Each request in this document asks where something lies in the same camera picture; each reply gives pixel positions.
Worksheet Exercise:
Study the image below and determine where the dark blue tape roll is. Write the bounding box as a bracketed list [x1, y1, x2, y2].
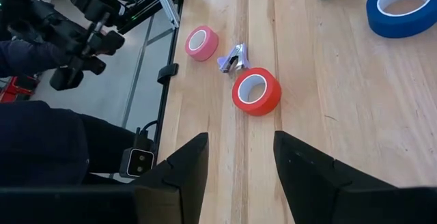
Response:
[365, 0, 437, 40]

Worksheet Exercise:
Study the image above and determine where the small black table camera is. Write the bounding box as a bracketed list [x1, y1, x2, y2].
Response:
[119, 126, 156, 179]

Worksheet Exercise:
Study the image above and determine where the pink tape roll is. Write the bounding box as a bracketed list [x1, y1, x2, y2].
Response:
[184, 25, 220, 63]

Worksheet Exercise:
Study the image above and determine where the red box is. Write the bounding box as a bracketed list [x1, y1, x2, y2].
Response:
[0, 75, 35, 102]

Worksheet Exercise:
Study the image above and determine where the silver aluminium rail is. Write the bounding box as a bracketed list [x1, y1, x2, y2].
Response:
[150, 0, 181, 29]

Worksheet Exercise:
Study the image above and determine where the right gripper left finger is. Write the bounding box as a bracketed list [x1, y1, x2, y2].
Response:
[131, 132, 210, 224]

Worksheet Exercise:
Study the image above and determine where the person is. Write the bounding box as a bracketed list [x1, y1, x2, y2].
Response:
[0, 39, 137, 188]

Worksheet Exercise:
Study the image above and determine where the black aluminium table frame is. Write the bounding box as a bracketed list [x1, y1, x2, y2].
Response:
[115, 0, 209, 160]

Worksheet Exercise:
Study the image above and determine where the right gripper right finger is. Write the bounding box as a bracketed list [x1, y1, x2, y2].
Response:
[272, 130, 437, 224]

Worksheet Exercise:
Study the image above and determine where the red tape roll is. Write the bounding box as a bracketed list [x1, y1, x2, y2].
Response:
[231, 67, 283, 117]

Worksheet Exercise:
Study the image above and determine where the lilac staple remover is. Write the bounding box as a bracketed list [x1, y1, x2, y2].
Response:
[216, 42, 252, 74]

